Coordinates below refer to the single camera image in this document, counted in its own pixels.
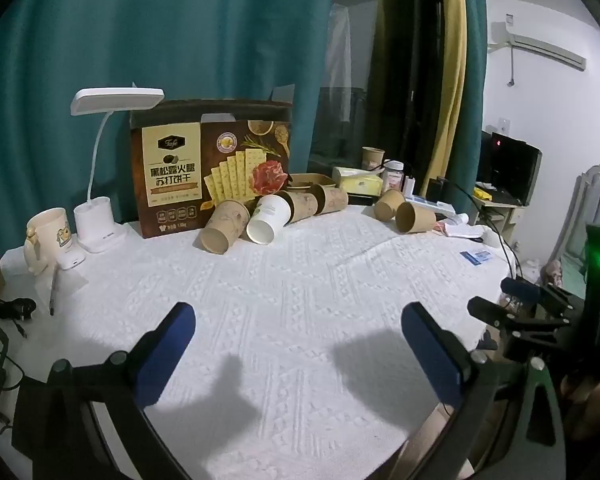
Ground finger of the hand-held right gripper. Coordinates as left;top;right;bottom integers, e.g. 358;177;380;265
467;296;573;335
500;278;548;306

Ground white papers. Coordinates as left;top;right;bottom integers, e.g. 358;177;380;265
434;212;485;240

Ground white air conditioner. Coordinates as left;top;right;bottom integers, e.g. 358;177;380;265
487;21;588;72

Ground small wooden desk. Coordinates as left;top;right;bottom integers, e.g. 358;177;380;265
472;190;527;227

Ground white desk lamp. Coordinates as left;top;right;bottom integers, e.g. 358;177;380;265
70;87;165;255

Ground white-lidded jar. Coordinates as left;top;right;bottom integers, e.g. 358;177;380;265
382;160;406;193

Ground small black box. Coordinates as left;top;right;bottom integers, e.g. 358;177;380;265
426;177;451;203

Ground wide teal curtain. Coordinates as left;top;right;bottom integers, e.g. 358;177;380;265
0;0;335;256

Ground white paper cup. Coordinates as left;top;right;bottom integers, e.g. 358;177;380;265
246;194;293;245

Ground brown paper cup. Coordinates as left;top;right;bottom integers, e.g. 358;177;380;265
275;190;319;225
373;189;406;222
361;146;386;171
199;200;251;255
310;184;350;217
396;201;437;234

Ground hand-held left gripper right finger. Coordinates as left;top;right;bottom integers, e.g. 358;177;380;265
401;302;567;480

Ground black monitor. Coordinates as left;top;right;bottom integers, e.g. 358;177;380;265
481;131;543;206

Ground brown paper bowl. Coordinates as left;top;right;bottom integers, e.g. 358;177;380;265
287;173;333;192

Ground yellow curtain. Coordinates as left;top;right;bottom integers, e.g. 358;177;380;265
431;0;469;182

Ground white power strip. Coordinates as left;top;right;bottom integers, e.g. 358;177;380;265
410;195;457;214

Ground black pouch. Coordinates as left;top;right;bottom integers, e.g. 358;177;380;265
11;377;97;461

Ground white textured tablecloth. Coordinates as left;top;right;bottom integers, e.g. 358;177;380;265
0;200;518;480

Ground black power cable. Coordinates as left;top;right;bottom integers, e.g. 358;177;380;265
445;180;525;281

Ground black plug with cable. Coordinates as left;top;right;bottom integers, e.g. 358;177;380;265
0;297;37;339

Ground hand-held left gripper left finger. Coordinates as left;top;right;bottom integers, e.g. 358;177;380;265
47;302;197;480

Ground blue card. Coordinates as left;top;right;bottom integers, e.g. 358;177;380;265
461;249;496;266

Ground grey pen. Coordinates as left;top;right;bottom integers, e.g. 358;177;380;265
49;267;61;317

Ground person's right hand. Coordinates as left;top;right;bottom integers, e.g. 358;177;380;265
562;370;600;441

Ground brown cracker box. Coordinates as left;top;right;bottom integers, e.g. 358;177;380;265
129;99;295;240

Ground narrow teal curtain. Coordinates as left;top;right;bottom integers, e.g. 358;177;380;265
452;0;489;186

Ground yellow tissue box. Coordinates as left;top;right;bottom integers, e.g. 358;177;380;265
332;166;384;196

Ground cream cartoon mug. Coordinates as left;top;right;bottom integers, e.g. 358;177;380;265
24;207;76;276

